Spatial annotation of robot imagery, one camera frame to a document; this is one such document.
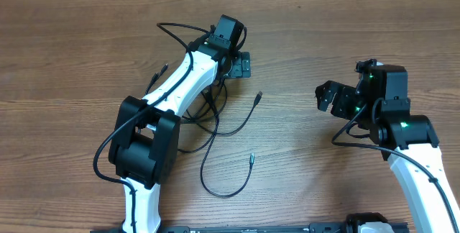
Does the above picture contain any thick black cable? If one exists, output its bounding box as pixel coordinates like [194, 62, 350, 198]
[178, 83, 264, 155]

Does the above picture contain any braided black cable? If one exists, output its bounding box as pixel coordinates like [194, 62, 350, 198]
[199, 92, 256, 198]

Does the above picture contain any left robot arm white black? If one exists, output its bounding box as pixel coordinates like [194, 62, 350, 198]
[103, 15, 251, 232]

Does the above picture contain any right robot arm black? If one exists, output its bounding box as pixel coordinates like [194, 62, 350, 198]
[315, 59, 459, 232]

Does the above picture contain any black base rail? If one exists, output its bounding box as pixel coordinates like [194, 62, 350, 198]
[89, 211, 410, 233]

